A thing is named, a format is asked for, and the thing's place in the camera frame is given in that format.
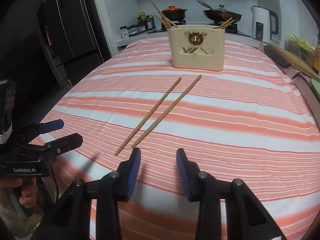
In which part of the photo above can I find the wooden chopstick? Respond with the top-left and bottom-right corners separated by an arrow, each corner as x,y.
114,77 -> 182,156
153,15 -> 171,29
131,75 -> 202,148
220,19 -> 235,29

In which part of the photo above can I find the left hand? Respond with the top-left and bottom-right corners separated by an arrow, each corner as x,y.
1,174 -> 38,209

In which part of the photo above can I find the striped orange white tablecloth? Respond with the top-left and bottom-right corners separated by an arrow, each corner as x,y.
35,37 -> 319,239

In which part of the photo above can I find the seasoning bottle rack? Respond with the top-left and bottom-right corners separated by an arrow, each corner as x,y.
120,10 -> 156,39

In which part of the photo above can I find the green mat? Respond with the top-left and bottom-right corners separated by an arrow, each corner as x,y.
310,79 -> 320,94

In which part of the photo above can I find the chopstick in holder left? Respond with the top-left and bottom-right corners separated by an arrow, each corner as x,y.
151,1 -> 178,28

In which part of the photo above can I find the chopstick in holder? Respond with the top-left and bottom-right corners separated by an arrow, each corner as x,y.
218,17 -> 235,29
151,1 -> 178,28

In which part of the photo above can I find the wooden cutting board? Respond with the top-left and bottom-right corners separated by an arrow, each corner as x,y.
268,43 -> 320,82

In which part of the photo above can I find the black pot orange lid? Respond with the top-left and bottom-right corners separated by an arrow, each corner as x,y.
162,6 -> 187,22

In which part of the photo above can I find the beige utensil holder box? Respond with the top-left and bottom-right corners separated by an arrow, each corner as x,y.
167,27 -> 225,72

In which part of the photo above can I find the white electric kettle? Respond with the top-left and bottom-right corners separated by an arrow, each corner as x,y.
251,5 -> 279,43

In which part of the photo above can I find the gas stove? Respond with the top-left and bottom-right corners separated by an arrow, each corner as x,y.
147,23 -> 251,37

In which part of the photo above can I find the chopstick in holder right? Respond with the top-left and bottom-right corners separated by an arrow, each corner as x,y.
218,17 -> 235,29

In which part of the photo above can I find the black wok with lid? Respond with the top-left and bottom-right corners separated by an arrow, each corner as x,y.
196,0 -> 242,24

